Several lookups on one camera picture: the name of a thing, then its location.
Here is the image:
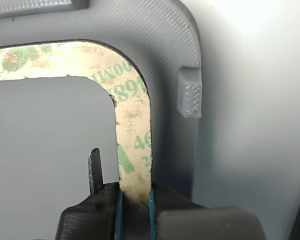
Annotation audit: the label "thin rectangular adhesive frame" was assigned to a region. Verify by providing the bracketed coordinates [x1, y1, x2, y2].
[0, 38, 153, 209]

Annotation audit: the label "grey holder with black legs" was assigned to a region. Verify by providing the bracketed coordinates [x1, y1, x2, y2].
[0, 0, 204, 240]

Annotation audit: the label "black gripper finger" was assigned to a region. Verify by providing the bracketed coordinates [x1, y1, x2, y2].
[148, 183, 267, 240]
[54, 147, 123, 240]

